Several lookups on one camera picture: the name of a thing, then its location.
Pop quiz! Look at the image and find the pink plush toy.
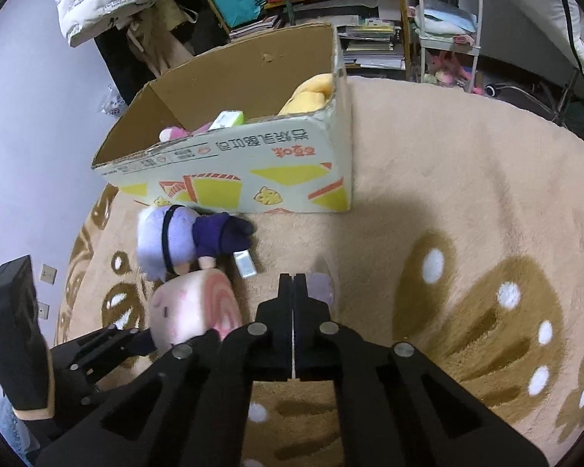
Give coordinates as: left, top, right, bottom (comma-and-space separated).
159, 122, 212, 142

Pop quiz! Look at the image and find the green white tissue pack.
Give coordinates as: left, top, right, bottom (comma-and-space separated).
209, 111, 245, 131

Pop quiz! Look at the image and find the white-haired purple plush doll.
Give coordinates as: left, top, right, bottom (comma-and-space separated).
136, 205, 255, 283

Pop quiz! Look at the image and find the stack of books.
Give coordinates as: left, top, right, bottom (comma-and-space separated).
338, 18, 406, 71

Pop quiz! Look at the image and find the bagged lavender plush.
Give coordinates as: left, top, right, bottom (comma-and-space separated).
307, 254, 339, 320

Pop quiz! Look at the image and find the plastic bag with snacks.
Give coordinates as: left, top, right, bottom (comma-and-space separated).
99, 84, 127, 118

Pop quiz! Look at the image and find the pink swiss roll plush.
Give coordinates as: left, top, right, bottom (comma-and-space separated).
148, 269, 243, 354

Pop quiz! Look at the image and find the white rolling cart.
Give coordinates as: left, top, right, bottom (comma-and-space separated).
412, 0, 484, 93

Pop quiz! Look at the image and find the beige brown patterned rug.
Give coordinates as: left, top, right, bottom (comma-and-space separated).
154, 79, 584, 465

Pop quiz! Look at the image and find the printed cardboard box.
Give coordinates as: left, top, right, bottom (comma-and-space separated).
91, 23, 352, 213

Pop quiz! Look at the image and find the beige hanging coat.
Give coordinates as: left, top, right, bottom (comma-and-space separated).
126, 0, 199, 78

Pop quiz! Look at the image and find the yellow plush toy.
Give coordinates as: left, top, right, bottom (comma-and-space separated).
279, 74, 333, 116

